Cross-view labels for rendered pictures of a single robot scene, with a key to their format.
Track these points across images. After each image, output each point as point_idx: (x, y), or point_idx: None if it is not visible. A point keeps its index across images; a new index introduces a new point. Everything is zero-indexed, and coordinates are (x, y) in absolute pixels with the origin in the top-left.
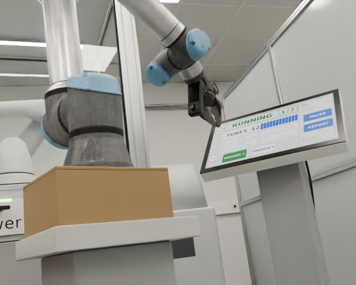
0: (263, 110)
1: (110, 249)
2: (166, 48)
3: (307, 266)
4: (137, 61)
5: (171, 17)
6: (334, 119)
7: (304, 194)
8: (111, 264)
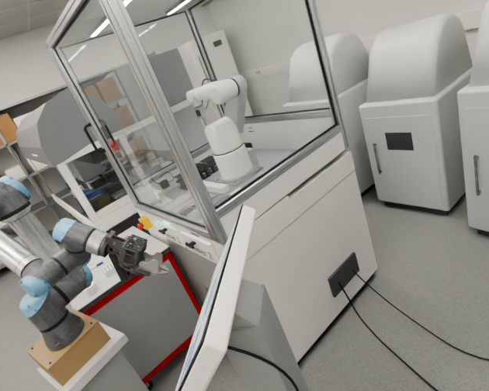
0: (228, 249)
1: None
2: None
3: None
4: (164, 123)
5: (11, 269)
6: (180, 383)
7: (241, 380)
8: None
